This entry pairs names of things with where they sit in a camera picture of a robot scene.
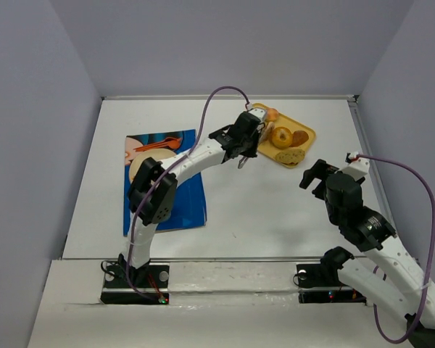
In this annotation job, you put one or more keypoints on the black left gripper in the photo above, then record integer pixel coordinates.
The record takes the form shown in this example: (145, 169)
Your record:
(249, 141)

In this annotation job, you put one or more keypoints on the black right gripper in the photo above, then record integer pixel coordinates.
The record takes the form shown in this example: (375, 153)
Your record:
(320, 177)

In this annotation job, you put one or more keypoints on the metal tongs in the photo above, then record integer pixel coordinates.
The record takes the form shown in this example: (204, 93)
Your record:
(244, 159)

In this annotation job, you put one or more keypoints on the oval golden bread roll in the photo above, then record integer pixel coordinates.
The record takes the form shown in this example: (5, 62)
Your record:
(266, 132)

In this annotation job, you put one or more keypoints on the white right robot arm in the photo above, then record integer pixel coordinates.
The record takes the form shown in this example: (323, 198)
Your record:
(405, 291)

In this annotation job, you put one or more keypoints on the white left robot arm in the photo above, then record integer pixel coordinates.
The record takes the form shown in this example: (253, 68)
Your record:
(152, 193)

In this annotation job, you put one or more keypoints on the seeded bread slice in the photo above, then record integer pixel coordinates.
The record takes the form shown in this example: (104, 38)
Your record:
(290, 156)

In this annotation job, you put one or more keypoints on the brown oblong bread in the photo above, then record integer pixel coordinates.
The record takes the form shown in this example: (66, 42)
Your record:
(299, 137)

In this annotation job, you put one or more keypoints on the round pink-topped bun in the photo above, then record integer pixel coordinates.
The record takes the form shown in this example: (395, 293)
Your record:
(272, 115)

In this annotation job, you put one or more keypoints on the golden bagel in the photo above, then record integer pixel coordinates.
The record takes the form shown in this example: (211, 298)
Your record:
(281, 137)

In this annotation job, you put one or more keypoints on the yellow tray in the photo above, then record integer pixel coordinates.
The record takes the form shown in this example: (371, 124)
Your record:
(268, 150)

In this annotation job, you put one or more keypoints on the blue illustrated book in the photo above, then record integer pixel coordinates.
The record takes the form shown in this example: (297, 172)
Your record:
(189, 209)

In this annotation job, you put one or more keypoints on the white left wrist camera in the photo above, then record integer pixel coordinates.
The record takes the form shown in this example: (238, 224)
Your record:
(259, 112)

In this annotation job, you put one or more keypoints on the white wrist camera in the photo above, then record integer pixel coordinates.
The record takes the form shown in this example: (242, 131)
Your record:
(357, 166)
(259, 112)

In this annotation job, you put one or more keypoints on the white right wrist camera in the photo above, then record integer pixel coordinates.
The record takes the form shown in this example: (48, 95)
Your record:
(357, 166)

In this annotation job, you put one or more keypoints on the metal table rail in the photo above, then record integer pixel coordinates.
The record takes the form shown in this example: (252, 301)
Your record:
(252, 98)

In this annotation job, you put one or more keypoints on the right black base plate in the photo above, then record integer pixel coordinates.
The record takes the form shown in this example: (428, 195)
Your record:
(318, 285)

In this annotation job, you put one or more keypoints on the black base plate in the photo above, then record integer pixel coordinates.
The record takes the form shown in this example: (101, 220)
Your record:
(148, 286)
(318, 285)

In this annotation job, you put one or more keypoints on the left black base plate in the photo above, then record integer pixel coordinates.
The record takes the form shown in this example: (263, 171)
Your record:
(148, 286)

